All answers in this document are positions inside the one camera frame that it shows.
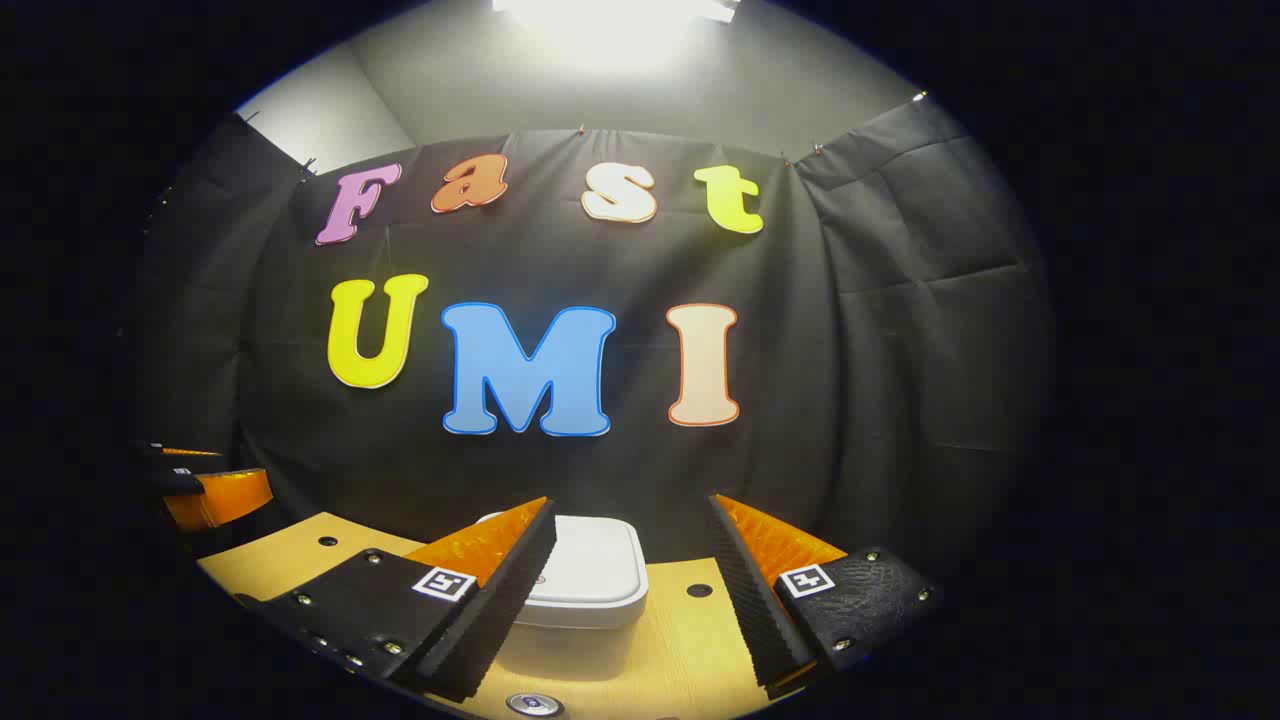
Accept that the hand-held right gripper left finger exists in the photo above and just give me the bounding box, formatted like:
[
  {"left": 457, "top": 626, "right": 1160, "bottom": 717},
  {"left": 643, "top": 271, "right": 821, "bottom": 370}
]
[{"left": 235, "top": 497, "right": 558, "bottom": 703}]

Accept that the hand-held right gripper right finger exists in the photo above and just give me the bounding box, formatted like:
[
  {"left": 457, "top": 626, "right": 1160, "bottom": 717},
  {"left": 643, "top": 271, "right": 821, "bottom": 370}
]
[{"left": 708, "top": 494, "right": 943, "bottom": 701}]

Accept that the white desktop garbage bin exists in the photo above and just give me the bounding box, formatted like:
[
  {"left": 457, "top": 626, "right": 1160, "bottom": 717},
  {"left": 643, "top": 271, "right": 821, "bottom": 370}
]
[{"left": 475, "top": 512, "right": 651, "bottom": 683}]

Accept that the wooden desktop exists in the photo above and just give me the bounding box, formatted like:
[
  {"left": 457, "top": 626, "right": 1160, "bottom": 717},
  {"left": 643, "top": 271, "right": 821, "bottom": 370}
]
[{"left": 197, "top": 512, "right": 801, "bottom": 720}]

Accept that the black backdrop cloth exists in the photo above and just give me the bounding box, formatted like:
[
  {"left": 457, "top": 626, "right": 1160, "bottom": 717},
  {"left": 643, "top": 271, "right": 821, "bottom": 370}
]
[{"left": 130, "top": 95, "right": 1051, "bottom": 601}]

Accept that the ceiling light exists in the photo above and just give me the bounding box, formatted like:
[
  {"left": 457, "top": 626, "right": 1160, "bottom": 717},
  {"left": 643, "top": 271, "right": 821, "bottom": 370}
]
[{"left": 490, "top": 0, "right": 743, "bottom": 26}]

